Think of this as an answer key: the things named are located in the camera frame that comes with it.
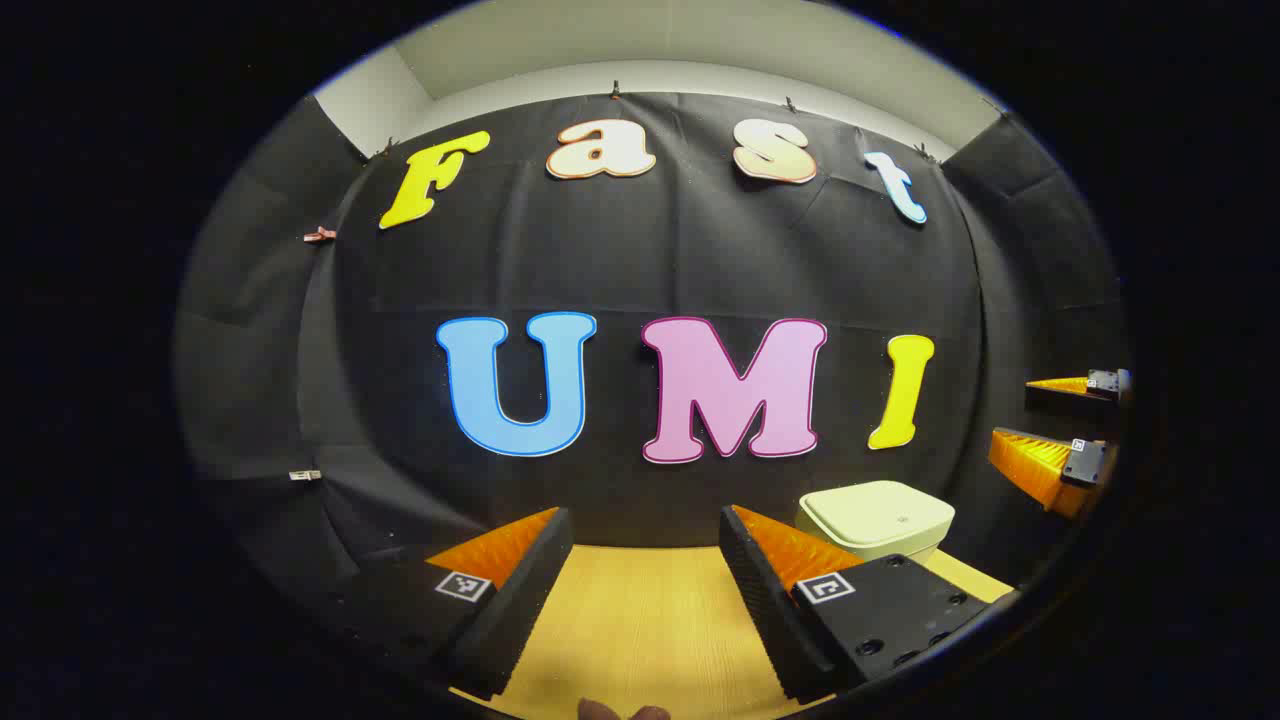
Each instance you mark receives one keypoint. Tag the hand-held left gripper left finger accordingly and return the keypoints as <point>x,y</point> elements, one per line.
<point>520,610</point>

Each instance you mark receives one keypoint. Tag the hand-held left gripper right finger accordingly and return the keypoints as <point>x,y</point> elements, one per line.
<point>765,610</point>

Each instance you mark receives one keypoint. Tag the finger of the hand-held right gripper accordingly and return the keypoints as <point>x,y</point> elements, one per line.
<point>1040,465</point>
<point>1070,386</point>

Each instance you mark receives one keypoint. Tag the light green desktop garbage bin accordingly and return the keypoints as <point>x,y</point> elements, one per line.
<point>880,515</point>

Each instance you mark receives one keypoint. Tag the wooden desktop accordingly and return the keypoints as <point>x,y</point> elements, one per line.
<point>640,630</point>

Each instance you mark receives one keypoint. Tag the black backdrop cloth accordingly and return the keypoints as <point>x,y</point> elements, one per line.
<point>620,260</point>

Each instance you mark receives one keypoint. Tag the pink cloth clip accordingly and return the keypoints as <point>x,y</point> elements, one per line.
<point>320,235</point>

